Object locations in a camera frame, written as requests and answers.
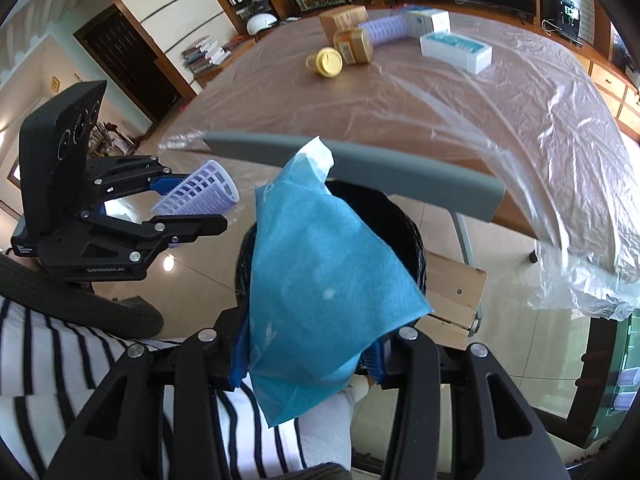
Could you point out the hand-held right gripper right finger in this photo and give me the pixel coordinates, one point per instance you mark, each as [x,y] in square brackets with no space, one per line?
[376,365]

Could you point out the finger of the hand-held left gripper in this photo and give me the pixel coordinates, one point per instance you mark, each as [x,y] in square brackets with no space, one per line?
[162,185]
[200,225]

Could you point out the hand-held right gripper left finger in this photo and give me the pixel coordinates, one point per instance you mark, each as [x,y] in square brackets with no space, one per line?
[237,360]

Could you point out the white perforated plastic cup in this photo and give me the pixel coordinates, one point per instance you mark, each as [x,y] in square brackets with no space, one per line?
[205,185]

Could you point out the blue cloth wipe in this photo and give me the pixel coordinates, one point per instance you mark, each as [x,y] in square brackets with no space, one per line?
[320,280]

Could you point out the black trash bin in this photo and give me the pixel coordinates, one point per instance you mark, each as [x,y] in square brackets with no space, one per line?
[395,230]

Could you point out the orange jar with gold lid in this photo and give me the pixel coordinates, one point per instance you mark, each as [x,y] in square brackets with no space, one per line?
[356,46]

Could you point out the brown cardboard box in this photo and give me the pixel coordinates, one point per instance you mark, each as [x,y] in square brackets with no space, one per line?
[340,17]

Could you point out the person's grey trouser leg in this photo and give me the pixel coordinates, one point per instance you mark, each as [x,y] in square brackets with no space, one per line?
[325,425]

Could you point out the dark wooden door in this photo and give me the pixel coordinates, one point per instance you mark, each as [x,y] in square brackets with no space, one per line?
[130,60]

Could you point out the stack of magazines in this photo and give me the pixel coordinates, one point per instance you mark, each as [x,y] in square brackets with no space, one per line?
[205,52]

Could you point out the person's striped shirt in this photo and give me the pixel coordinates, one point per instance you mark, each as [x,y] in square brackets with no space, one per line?
[50,380]

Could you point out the white dome lamp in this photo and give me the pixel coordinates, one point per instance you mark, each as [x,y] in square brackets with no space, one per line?
[262,22]

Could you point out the yellow round lid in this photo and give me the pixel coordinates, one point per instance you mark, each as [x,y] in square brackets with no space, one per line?
[326,62]

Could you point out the green glass side table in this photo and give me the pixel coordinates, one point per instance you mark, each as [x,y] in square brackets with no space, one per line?
[625,350]

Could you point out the large lilac hair roller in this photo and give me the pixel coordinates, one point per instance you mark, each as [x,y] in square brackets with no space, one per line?
[385,30]

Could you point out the clear plastic table cover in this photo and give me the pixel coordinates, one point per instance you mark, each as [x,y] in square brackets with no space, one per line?
[500,125]

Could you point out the white cardboard box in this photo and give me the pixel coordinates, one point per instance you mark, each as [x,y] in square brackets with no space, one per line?
[430,20]

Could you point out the white and teal box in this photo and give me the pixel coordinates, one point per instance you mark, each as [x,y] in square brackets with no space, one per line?
[455,51]

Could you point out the black coffee machine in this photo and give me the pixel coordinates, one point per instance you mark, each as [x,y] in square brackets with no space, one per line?
[569,15]

